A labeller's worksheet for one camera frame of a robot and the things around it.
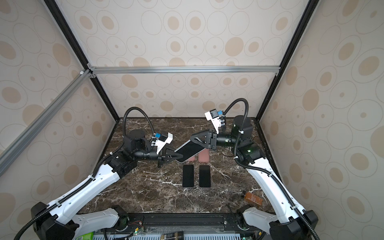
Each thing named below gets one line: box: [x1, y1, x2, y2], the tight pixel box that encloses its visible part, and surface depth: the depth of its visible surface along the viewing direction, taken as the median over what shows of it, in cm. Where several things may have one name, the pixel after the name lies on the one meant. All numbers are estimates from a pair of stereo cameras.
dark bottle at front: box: [160, 231, 184, 240], surface depth 69 cm
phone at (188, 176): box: [182, 164, 194, 188], surface depth 91 cm
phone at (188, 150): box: [174, 139, 206, 163], surface depth 61 cm
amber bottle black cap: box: [244, 192, 263, 206], surface depth 79 cm
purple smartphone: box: [199, 165, 211, 188], surface depth 91 cm
